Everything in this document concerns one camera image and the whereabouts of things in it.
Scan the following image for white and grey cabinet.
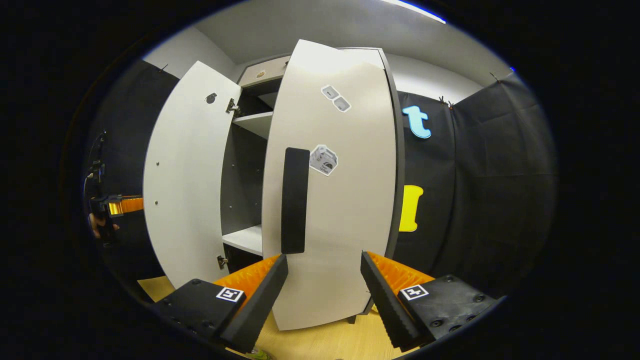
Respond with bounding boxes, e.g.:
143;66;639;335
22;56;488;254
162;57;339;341
216;47;407;326

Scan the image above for white cabinet door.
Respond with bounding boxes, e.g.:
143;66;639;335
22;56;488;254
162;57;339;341
142;61;243;290
261;39;401;332

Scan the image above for large ceiling light panel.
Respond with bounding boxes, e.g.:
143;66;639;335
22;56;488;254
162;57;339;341
380;0;447;25

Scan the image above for white cabinet shelf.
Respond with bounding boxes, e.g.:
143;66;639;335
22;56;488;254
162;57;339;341
232;111;274;140

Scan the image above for white cabinet drawer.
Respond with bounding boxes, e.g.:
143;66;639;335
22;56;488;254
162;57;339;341
239;56;291;88

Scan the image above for black backdrop cloth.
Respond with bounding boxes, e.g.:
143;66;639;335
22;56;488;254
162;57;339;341
394;72;558;301
85;60;181;281

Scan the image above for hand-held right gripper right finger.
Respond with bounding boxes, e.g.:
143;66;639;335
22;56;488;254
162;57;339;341
360;250;501;353

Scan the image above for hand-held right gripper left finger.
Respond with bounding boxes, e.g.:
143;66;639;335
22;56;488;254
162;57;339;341
150;254;290;355

